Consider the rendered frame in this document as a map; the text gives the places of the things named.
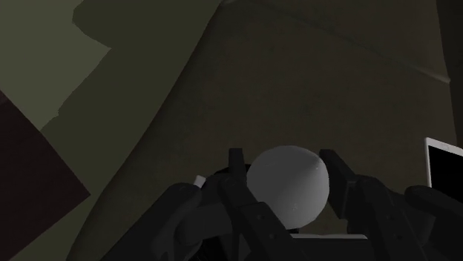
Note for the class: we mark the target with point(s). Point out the grey white ball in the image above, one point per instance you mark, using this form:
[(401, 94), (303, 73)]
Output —
[(289, 186)]

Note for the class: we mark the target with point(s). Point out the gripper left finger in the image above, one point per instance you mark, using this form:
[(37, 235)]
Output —
[(249, 217)]

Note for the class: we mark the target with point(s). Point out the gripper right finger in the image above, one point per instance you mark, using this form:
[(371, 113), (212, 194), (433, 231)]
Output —
[(383, 213)]

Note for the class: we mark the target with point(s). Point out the white tablet with black screen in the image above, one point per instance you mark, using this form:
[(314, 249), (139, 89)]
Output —
[(446, 170)]

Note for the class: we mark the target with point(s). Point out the small white object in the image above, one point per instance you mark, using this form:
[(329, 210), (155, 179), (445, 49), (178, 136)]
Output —
[(199, 181)]

